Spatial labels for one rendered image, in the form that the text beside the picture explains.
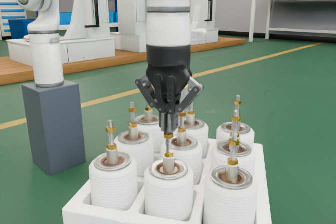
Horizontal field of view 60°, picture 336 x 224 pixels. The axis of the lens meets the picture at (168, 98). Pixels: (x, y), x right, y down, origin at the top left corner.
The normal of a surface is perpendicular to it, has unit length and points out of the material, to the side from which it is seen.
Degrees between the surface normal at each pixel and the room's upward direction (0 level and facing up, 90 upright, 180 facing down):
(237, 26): 90
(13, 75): 90
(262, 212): 0
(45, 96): 90
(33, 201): 0
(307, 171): 0
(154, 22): 82
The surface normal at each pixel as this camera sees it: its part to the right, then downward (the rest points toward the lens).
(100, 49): 0.73, 0.20
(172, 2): 0.19, 0.29
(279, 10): -0.69, 0.22
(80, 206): 0.00, -0.96
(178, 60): 0.42, 0.27
